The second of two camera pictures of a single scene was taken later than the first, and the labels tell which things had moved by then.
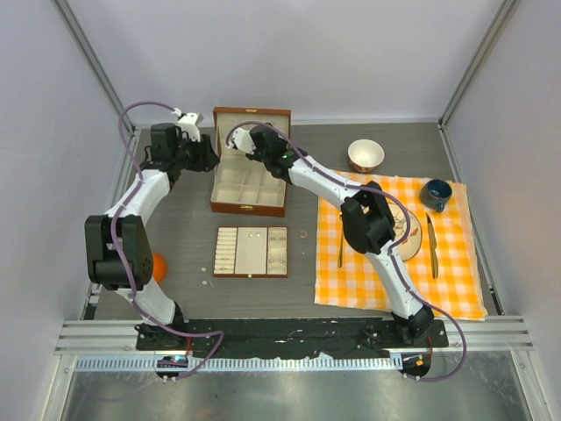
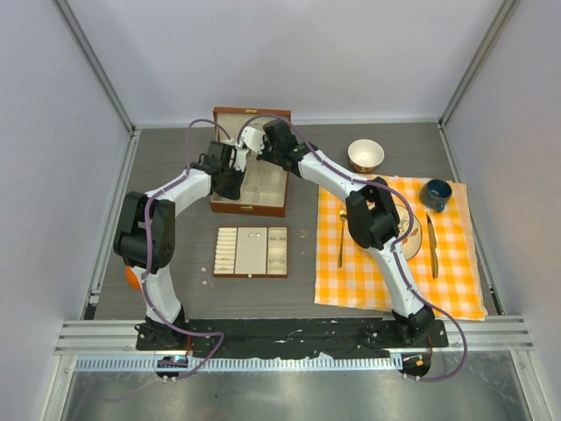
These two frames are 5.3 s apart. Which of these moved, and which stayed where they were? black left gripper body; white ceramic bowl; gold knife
Moved: black left gripper body
Stayed: gold knife; white ceramic bowl
